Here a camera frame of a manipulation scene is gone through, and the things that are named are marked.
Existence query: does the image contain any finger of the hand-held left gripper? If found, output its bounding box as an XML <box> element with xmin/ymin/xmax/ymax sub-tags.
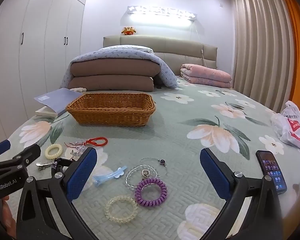
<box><xmin>0</xmin><ymin>144</ymin><xmax>42</xmax><ymax>172</ymax></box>
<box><xmin>0</xmin><ymin>140</ymin><xmax>11</xmax><ymax>158</ymax></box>

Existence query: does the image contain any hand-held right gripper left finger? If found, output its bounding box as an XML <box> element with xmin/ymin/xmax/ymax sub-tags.
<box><xmin>16</xmin><ymin>147</ymin><xmax>100</xmax><ymax>240</ymax></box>

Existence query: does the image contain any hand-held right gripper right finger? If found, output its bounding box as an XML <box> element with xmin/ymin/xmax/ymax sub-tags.
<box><xmin>199</xmin><ymin>147</ymin><xmax>284</xmax><ymax>240</ymax></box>

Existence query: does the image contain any silver butterfly hair clip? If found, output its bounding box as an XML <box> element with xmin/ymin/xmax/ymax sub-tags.
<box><xmin>69</xmin><ymin>148</ymin><xmax>87</xmax><ymax>157</ymax></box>

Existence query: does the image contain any light blue hair clip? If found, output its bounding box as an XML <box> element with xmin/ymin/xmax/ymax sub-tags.
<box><xmin>92</xmin><ymin>165</ymin><xmax>128</xmax><ymax>187</ymax></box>

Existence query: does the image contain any clear bead bracelet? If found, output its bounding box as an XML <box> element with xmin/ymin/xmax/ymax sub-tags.
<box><xmin>125</xmin><ymin>164</ymin><xmax>160</xmax><ymax>190</ymax></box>

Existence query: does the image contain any purple spiral hair tie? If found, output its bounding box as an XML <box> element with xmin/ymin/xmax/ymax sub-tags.
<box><xmin>135</xmin><ymin>177</ymin><xmax>168</xmax><ymax>207</ymax></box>

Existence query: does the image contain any brown wicker basket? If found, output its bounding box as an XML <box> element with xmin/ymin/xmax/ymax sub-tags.
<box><xmin>66</xmin><ymin>93</ymin><xmax>156</xmax><ymax>127</ymax></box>

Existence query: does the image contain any person's left hand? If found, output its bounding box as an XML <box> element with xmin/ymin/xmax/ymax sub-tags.
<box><xmin>0</xmin><ymin>196</ymin><xmax>17</xmax><ymax>238</ymax></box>

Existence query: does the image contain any white book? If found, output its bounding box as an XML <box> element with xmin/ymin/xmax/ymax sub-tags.
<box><xmin>35</xmin><ymin>106</ymin><xmax>58</xmax><ymax>118</ymax></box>

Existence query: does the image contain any silver bangle with purple stone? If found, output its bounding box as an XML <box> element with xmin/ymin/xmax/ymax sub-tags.
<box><xmin>139</xmin><ymin>157</ymin><xmax>168</xmax><ymax>177</ymax></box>

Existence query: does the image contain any black smartphone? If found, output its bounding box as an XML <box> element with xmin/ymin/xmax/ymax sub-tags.
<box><xmin>255</xmin><ymin>150</ymin><xmax>287</xmax><ymax>195</ymax></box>

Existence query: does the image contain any blue book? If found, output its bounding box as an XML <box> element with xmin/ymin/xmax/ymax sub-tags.
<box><xmin>34</xmin><ymin>88</ymin><xmax>83</xmax><ymax>117</ymax></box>

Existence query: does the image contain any white plastic bag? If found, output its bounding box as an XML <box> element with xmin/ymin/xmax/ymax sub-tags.
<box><xmin>270</xmin><ymin>100</ymin><xmax>300</xmax><ymax>152</ymax></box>

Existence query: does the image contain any folded pink blanket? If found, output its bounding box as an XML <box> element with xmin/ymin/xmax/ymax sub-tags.
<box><xmin>180</xmin><ymin>64</ymin><xmax>232</xmax><ymax>88</ymax></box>

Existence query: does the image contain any white wardrobe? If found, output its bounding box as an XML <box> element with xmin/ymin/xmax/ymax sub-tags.
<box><xmin>0</xmin><ymin>0</ymin><xmax>89</xmax><ymax>145</ymax></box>

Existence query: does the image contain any folded brown and lilac quilt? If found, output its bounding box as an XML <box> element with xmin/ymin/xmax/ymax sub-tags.
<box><xmin>61</xmin><ymin>49</ymin><xmax>178</xmax><ymax>89</ymax></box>

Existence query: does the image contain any beige padded headboard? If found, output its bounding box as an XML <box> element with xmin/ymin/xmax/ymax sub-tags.
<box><xmin>103</xmin><ymin>35</ymin><xmax>218</xmax><ymax>70</ymax></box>

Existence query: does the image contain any beige curtain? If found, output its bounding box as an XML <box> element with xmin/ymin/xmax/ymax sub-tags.
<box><xmin>231</xmin><ymin>0</ymin><xmax>300</xmax><ymax>120</ymax></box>

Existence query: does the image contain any white pillow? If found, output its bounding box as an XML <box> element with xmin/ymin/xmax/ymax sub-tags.
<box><xmin>99</xmin><ymin>44</ymin><xmax>154</xmax><ymax>54</ymax></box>

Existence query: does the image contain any orange plush toy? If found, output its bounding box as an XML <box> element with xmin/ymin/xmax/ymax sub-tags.
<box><xmin>121</xmin><ymin>26</ymin><xmax>137</xmax><ymax>35</ymax></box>

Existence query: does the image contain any cream spiral hair tie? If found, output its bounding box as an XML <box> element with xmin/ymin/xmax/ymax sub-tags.
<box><xmin>44</xmin><ymin>143</ymin><xmax>63</xmax><ymax>160</ymax></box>

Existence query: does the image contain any red cord bracelet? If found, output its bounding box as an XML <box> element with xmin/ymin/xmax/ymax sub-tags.
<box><xmin>64</xmin><ymin>137</ymin><xmax>108</xmax><ymax>147</ymax></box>

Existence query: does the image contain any pale yellow bead bracelet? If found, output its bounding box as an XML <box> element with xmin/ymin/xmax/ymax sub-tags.
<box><xmin>104</xmin><ymin>195</ymin><xmax>138</xmax><ymax>224</ymax></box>

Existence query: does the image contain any white charging cable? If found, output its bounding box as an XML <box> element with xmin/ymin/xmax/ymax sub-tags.
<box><xmin>194</xmin><ymin>27</ymin><xmax>208</xmax><ymax>67</ymax></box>

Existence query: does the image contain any wall light bar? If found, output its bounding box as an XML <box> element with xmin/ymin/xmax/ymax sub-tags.
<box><xmin>126</xmin><ymin>5</ymin><xmax>198</xmax><ymax>28</ymax></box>

